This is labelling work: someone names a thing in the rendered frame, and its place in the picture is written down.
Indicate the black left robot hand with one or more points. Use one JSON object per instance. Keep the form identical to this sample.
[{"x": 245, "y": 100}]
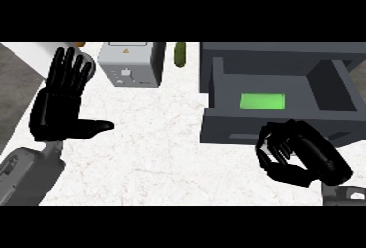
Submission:
[{"x": 59, "y": 106}]

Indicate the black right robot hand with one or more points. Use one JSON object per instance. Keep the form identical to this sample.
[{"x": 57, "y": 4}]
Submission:
[{"x": 310, "y": 155}]

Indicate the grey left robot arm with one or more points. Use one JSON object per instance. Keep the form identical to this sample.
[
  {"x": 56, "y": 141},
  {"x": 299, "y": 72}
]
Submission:
[{"x": 28, "y": 176}]

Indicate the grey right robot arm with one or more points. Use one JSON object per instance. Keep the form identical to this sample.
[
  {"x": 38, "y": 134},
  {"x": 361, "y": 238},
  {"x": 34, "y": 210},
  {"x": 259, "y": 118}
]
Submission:
[{"x": 344, "y": 195}]

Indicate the dark grey open drawer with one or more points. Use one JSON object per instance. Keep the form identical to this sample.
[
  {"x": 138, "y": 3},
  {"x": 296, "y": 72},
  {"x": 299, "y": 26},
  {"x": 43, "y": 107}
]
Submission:
[{"x": 285, "y": 103}]

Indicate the green sponge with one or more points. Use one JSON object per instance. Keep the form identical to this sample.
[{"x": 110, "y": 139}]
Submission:
[{"x": 262, "y": 101}]

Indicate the orange fruit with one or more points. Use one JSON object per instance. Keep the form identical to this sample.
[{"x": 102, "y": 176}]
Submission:
[{"x": 79, "y": 44}]

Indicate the grey toaster appliance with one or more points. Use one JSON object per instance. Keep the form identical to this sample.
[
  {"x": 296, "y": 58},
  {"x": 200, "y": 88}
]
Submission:
[{"x": 130, "y": 63}]

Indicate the green cucumber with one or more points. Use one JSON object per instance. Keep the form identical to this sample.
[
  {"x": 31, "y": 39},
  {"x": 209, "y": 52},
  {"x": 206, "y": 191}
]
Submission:
[{"x": 180, "y": 54}]

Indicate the dark grey cabinet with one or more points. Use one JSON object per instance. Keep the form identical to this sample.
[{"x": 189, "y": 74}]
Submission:
[{"x": 280, "y": 53}]

